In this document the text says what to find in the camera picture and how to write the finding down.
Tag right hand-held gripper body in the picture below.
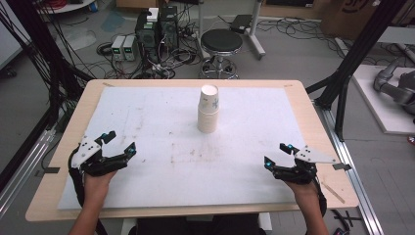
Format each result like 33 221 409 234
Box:
273 144 343 186

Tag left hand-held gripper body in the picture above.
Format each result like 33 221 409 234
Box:
69 133 129 178

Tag stack of white paper cups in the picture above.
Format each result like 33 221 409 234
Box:
197 83 220 134

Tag person's left hand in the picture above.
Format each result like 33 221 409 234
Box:
83 169 118 198

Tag person's right hand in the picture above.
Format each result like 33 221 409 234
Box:
283 177 320 204

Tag thin wooden stick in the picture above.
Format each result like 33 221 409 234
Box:
320 181 346 205

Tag white foam mat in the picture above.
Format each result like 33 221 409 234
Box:
57 85 325 211

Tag white platform board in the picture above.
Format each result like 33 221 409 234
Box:
351 64 415 136

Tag grey bench power supply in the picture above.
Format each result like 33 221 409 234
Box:
110 34 127 62
122 34 140 63

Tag person's dark clothing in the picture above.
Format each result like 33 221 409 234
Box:
127 212 272 235

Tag black computer tower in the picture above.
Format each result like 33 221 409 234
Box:
159 5 180 51
134 11 161 64

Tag white stand leg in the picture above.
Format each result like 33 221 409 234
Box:
246 0 267 62

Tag black round stool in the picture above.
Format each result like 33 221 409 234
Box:
199 28 245 80

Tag small white box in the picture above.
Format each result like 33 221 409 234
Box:
146 7 161 24

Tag flat black device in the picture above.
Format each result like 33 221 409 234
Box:
229 13 254 35

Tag white round table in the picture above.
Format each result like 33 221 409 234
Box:
36 0 98 15

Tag cardboard box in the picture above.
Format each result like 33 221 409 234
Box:
320 0 382 41

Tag black sleeved cable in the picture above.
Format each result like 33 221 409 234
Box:
312 181 328 218
67 146 87 211

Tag aluminium rail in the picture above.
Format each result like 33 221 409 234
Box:
313 100 386 235
0 127 57 217

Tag tangle of floor cables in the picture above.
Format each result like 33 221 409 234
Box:
95 40 204 80

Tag black frame post with cables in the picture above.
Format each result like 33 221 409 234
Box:
5 0 86 126

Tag black floor cables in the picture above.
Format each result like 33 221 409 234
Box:
256 17 341 61

